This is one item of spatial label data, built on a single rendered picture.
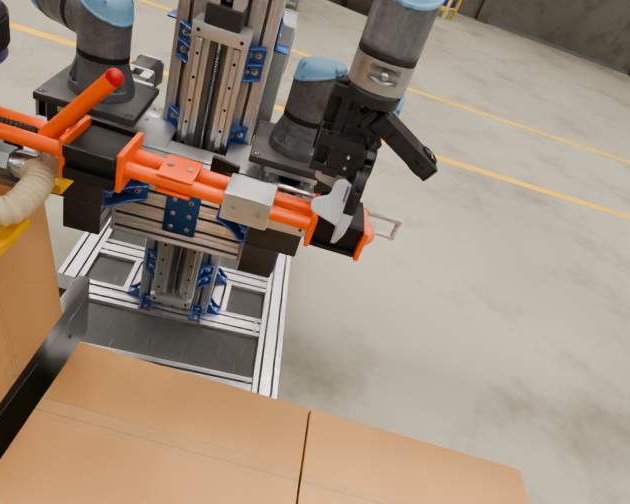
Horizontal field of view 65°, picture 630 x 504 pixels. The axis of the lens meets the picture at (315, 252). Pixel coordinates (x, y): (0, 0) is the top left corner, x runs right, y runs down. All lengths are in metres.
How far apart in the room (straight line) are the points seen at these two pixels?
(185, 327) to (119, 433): 0.73
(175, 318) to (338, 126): 1.33
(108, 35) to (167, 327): 1.01
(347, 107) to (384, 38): 0.10
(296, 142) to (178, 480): 0.80
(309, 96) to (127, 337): 1.05
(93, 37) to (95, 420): 0.83
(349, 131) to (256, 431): 0.81
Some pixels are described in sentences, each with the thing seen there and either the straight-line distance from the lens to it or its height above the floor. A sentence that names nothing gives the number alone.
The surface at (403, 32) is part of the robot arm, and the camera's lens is 0.61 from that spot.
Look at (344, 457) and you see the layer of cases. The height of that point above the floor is 0.54.
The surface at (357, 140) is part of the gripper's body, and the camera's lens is 0.66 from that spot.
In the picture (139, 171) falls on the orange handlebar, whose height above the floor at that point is 1.21.
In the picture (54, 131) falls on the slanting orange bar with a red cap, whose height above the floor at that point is 1.22.
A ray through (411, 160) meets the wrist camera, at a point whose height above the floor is 1.34.
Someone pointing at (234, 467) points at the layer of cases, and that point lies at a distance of 1.21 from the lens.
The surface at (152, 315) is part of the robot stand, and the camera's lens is 1.89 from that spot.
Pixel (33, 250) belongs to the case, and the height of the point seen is 0.85.
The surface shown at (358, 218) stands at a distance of 0.73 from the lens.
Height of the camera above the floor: 1.59
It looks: 35 degrees down
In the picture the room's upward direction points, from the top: 22 degrees clockwise
